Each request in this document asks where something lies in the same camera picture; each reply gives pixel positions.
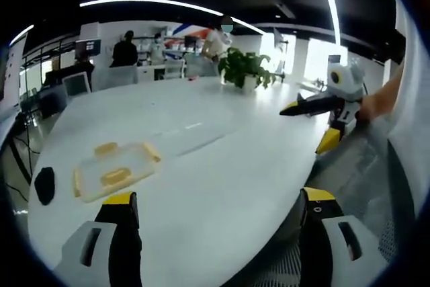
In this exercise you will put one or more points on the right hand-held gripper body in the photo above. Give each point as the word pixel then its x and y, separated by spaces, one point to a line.
pixel 347 82

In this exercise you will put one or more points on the clear plastic food container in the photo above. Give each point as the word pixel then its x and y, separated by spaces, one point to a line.
pixel 116 169

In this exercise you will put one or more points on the long ceiling light strip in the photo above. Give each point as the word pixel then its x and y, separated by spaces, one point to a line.
pixel 168 3
pixel 21 35
pixel 331 1

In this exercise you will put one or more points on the white office chair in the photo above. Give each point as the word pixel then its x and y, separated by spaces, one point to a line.
pixel 77 84
pixel 174 69

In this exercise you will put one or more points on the person's white shirt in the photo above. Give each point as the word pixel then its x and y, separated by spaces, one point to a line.
pixel 411 99

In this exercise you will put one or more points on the person's right hand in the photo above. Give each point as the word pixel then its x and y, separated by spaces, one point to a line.
pixel 369 108

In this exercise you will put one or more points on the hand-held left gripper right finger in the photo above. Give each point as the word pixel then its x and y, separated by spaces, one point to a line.
pixel 339 243

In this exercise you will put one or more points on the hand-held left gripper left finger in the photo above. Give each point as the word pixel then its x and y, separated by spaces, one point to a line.
pixel 100 233

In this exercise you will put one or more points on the dark computer monitor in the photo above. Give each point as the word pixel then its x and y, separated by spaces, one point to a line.
pixel 88 46

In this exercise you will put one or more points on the green potted plant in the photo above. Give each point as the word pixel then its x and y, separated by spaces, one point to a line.
pixel 245 67

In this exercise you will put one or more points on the small black object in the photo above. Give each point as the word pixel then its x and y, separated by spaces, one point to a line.
pixel 44 186

